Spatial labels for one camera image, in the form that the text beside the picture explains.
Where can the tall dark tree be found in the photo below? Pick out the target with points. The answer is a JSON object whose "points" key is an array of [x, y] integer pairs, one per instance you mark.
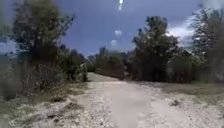
{"points": [[36, 36]]}

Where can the dense green tree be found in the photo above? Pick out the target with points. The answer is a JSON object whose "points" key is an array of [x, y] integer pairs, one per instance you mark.
{"points": [[155, 50]]}

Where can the row of bushes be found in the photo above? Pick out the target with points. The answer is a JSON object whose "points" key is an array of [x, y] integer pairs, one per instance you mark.
{"points": [[108, 65]]}

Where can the dry grass verge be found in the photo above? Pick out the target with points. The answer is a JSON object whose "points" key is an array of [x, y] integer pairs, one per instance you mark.
{"points": [[23, 106], [196, 89]]}

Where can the pale gravel dirt path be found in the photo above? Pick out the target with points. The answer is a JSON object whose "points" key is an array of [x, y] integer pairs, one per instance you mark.
{"points": [[126, 106]]}

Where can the thin-leaved tree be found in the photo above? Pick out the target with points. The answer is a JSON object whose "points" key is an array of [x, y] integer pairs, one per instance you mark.
{"points": [[208, 40]]}

